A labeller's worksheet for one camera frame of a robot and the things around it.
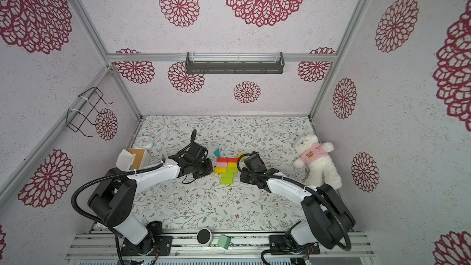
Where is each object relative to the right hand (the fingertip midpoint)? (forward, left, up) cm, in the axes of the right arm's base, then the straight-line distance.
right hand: (241, 173), depth 90 cm
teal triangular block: (+15, +14, -4) cm, 21 cm away
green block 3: (-2, +7, -5) cm, 9 cm away
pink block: (+7, +11, -4) cm, 13 cm away
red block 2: (+12, +5, -7) cm, 14 cm away
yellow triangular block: (+13, +2, -5) cm, 15 cm away
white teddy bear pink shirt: (+9, -36, +3) cm, 38 cm away
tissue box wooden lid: (+5, +57, +3) cm, 57 cm away
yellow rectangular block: (+7, +5, -5) cm, 10 cm away
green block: (+4, +4, -4) cm, 7 cm away
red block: (+10, +11, -5) cm, 15 cm away
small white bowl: (+19, +57, -1) cm, 60 cm away
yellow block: (+4, +11, -4) cm, 12 cm away
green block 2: (+1, +7, -5) cm, 9 cm away
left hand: (+1, +14, +1) cm, 14 cm away
